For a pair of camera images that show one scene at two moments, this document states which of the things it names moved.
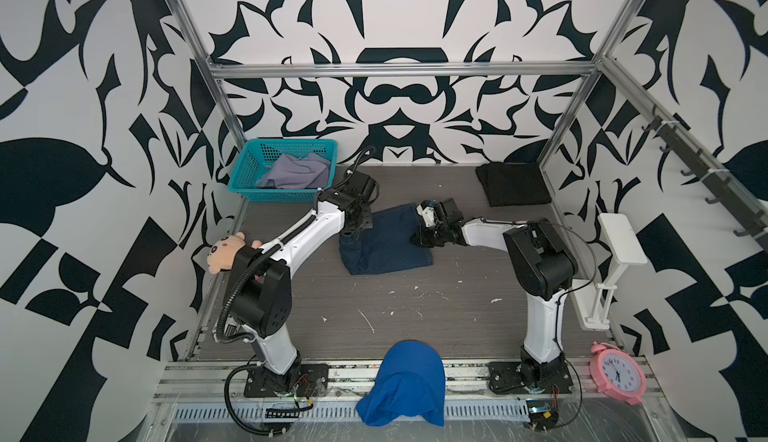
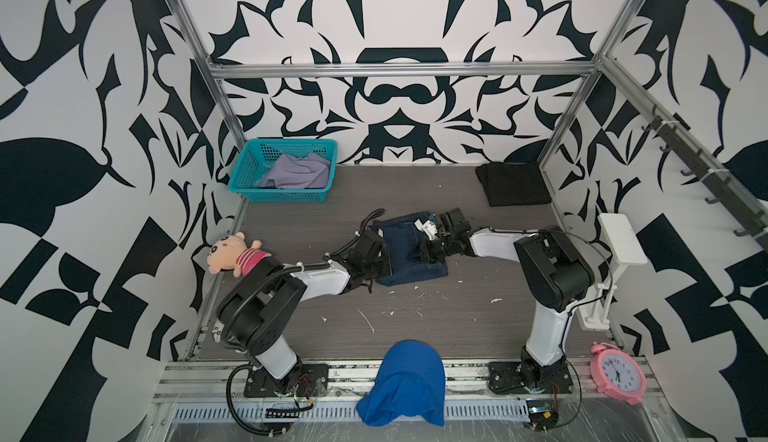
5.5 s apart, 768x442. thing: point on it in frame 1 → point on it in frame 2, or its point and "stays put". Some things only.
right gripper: [423, 240] → [427, 252]
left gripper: [369, 223] → [387, 265]
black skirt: [517, 183] stays put
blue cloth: [410, 381] stays put
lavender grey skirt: [292, 172] stays put
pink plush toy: [222, 253] stays put
